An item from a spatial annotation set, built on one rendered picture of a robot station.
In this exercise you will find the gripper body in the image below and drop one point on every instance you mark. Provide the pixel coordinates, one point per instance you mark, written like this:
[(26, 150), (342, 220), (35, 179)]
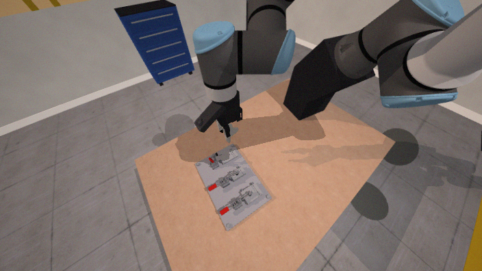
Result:
[(232, 112)]

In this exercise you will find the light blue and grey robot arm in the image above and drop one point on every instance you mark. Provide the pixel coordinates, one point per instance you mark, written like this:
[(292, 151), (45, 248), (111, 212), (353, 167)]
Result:
[(418, 62)]

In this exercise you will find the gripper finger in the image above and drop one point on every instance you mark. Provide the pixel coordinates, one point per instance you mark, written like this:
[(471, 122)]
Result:
[(229, 130), (219, 127)]

